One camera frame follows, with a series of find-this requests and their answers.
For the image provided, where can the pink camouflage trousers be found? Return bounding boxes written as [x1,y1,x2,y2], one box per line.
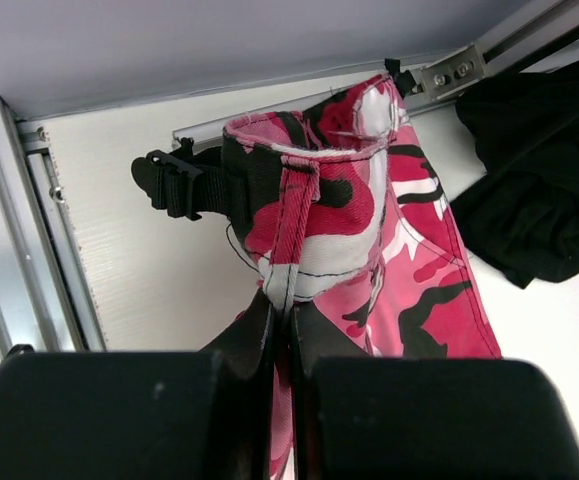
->
[130,73,504,480]

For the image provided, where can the black garment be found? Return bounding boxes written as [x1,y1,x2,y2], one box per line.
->
[451,61,579,288]

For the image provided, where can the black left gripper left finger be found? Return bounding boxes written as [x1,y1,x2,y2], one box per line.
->
[0,293,274,479]

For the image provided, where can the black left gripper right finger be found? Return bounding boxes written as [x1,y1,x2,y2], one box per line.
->
[288,304,579,479]

